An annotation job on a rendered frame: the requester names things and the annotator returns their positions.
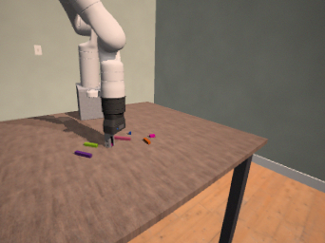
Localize lime green rod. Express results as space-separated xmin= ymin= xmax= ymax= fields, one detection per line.
xmin=84 ymin=142 xmax=98 ymax=148

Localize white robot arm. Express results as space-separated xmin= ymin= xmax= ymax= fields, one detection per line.
xmin=59 ymin=0 xmax=125 ymax=88

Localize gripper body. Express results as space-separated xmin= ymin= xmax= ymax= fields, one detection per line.
xmin=86 ymin=81 xmax=125 ymax=135

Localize orange rod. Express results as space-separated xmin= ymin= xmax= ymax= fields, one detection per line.
xmin=143 ymin=138 xmax=151 ymax=144

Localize purple rod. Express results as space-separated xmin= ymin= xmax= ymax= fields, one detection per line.
xmin=74 ymin=151 xmax=92 ymax=158

